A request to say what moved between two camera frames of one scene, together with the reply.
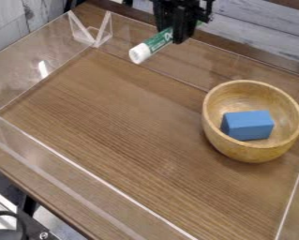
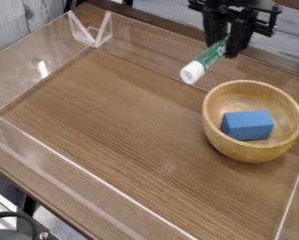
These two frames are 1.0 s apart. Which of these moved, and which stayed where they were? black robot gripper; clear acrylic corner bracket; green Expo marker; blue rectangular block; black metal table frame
Moved: green Expo marker; black robot gripper
Stayed: clear acrylic corner bracket; blue rectangular block; black metal table frame
